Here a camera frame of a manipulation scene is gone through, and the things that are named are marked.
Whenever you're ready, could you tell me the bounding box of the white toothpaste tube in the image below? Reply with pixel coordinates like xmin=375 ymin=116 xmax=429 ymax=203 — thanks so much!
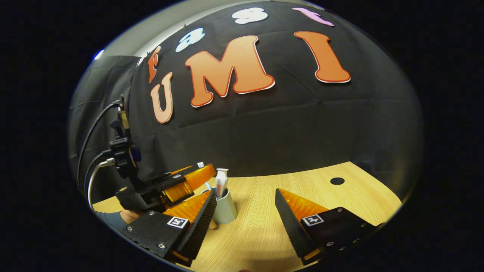
xmin=215 ymin=168 xmax=230 ymax=199

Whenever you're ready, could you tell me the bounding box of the grey plug gripper cable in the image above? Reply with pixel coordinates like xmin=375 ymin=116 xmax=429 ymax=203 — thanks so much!
xmin=88 ymin=158 xmax=116 ymax=209

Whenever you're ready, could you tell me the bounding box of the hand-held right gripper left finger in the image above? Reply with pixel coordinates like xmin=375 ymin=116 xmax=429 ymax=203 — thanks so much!
xmin=121 ymin=190 xmax=218 ymax=268

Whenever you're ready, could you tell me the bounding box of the black backdrop cloth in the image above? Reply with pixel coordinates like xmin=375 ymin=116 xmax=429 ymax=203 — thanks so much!
xmin=68 ymin=0 xmax=424 ymax=204

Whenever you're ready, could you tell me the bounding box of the light grey cup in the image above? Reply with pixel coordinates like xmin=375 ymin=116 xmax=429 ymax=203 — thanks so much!
xmin=209 ymin=186 xmax=238 ymax=224

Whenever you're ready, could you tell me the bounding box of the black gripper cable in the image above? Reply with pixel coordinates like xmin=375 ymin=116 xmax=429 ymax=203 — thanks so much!
xmin=77 ymin=99 xmax=123 ymax=185

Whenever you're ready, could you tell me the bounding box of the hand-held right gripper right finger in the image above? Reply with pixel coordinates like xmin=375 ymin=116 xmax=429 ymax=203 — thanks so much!
xmin=275 ymin=188 xmax=386 ymax=266

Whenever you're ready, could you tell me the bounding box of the wooden desktop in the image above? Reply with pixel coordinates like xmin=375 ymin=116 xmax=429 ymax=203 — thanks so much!
xmin=93 ymin=161 xmax=402 ymax=272

